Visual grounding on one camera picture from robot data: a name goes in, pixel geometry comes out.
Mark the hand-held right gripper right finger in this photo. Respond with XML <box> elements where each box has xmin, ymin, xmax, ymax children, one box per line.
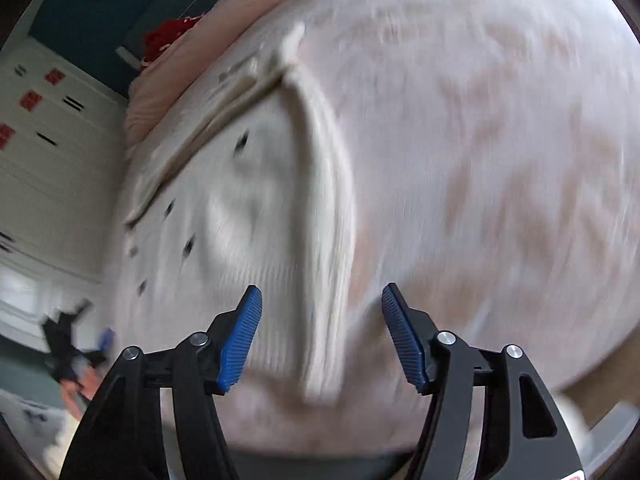
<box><xmin>381</xmin><ymin>282</ymin><xmax>584</xmax><ymax>480</ymax></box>

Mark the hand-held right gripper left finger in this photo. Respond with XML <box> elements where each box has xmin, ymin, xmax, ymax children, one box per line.
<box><xmin>60</xmin><ymin>285</ymin><xmax>263</xmax><ymax>480</ymax></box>

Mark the white knitted cardigan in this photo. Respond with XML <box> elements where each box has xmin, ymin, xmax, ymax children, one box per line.
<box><xmin>121</xmin><ymin>22</ymin><xmax>357</xmax><ymax>407</ymax></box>

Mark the dark grey cloth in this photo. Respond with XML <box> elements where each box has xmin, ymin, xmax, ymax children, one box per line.
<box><xmin>227</xmin><ymin>447</ymin><xmax>416</xmax><ymax>480</ymax></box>

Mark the orange cloth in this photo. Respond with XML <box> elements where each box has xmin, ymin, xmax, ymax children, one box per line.
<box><xmin>60</xmin><ymin>366</ymin><xmax>107</xmax><ymax>418</ymax></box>

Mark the black blurred object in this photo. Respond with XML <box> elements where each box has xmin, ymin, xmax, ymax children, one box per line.
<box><xmin>40</xmin><ymin>299</ymin><xmax>117</xmax><ymax>392</ymax></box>

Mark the white fluffy rug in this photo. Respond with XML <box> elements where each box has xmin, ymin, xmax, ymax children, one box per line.
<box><xmin>0</xmin><ymin>387</ymin><xmax>81</xmax><ymax>476</ymax></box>

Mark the pale pink bed sheet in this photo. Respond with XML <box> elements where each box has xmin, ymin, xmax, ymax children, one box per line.
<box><xmin>107</xmin><ymin>0</ymin><xmax>640</xmax><ymax>461</ymax></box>

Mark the white wardrobe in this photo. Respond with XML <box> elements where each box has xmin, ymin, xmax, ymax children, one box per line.
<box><xmin>0</xmin><ymin>37</ymin><xmax>132</xmax><ymax>287</ymax></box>

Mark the pink striped quilt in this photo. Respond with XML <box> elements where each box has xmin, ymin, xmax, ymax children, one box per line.
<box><xmin>124</xmin><ymin>0</ymin><xmax>321</xmax><ymax>147</ymax></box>

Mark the red cloth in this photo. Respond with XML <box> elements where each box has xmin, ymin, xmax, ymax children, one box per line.
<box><xmin>142</xmin><ymin>15</ymin><xmax>206</xmax><ymax>67</ymax></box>

